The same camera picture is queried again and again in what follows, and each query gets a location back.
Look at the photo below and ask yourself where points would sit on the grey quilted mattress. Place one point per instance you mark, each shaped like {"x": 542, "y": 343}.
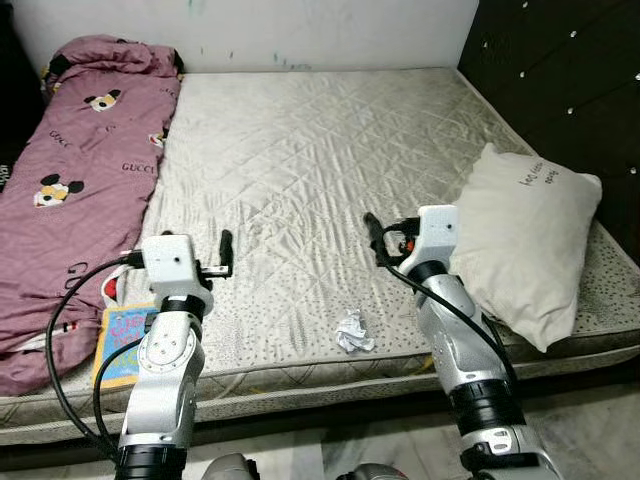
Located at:
{"x": 300, "y": 150}

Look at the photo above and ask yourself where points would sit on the grey robot leg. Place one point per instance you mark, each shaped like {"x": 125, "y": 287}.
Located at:
{"x": 230, "y": 468}
{"x": 372, "y": 472}

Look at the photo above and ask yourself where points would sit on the cream pillow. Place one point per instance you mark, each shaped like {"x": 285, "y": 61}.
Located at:
{"x": 520, "y": 240}

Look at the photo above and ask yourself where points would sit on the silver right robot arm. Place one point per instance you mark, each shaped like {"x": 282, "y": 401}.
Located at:
{"x": 460, "y": 350}

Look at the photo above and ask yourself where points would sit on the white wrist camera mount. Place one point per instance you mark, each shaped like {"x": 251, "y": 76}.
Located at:
{"x": 170, "y": 262}
{"x": 435, "y": 235}

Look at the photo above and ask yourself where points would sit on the white paper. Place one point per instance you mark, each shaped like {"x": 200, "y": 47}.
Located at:
{"x": 352, "y": 332}

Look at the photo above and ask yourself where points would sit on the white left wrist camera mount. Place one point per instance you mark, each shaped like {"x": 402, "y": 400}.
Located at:
{"x": 170, "y": 262}

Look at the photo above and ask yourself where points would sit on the grey right robot leg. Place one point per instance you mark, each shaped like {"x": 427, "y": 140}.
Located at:
{"x": 372, "y": 472}

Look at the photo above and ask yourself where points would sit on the grey left robot leg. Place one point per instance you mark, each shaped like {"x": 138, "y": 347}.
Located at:
{"x": 230, "y": 468}

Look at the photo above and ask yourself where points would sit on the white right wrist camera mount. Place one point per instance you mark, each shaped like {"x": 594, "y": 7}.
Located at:
{"x": 435, "y": 235}

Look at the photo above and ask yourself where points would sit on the black bed frame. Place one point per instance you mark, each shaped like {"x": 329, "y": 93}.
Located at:
{"x": 320, "y": 415}

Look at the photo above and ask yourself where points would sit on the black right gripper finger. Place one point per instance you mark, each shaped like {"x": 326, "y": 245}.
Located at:
{"x": 376, "y": 235}

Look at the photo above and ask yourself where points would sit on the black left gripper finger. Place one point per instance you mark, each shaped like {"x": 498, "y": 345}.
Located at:
{"x": 227, "y": 248}

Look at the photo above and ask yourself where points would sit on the black tufted headboard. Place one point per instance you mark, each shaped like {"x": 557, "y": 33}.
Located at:
{"x": 560, "y": 80}

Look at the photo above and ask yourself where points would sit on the blue yellow children's book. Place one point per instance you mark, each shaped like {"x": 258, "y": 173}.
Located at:
{"x": 118, "y": 345}

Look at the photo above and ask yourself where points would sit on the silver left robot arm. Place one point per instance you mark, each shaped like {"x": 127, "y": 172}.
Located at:
{"x": 165, "y": 370}

